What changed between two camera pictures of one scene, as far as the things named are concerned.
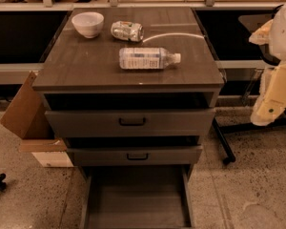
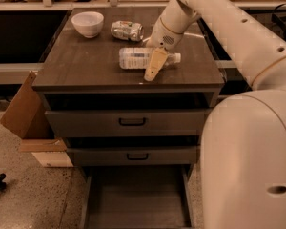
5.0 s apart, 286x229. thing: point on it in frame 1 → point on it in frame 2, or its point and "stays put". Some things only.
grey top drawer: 132,122 stays put
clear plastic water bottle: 147,58 stays put
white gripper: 285,35 → 162,37
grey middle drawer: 136,156 stays put
